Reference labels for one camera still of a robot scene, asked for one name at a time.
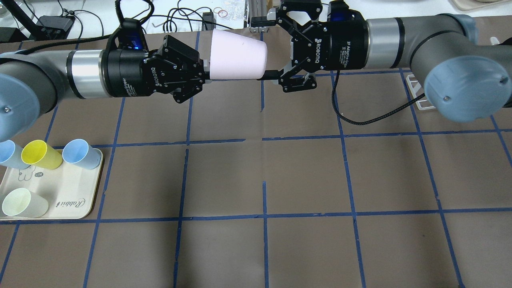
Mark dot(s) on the light blue cup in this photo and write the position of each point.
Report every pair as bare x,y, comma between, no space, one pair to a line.
10,155
79,153

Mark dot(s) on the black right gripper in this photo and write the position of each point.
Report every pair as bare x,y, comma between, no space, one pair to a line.
347,44

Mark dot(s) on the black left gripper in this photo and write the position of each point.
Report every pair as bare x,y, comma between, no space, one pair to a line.
124,74

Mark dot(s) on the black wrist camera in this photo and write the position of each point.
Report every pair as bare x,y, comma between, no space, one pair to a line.
339,11

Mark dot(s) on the pink cup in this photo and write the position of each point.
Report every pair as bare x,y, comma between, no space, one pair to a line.
236,57

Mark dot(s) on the white rabbit tray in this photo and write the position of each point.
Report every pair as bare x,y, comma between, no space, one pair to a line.
70,190

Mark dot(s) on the aluminium frame post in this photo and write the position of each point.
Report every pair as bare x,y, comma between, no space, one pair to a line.
256,9

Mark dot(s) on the yellow cup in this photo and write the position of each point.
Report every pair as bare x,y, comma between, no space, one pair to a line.
38,153

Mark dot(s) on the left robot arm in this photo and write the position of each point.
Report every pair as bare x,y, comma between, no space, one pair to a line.
34,83

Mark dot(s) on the pale green cup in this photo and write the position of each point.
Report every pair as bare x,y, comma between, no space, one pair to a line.
21,202

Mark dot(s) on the black power adapter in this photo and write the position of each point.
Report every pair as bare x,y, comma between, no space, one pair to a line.
55,27

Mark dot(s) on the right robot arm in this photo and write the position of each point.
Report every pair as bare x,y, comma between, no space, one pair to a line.
463,80

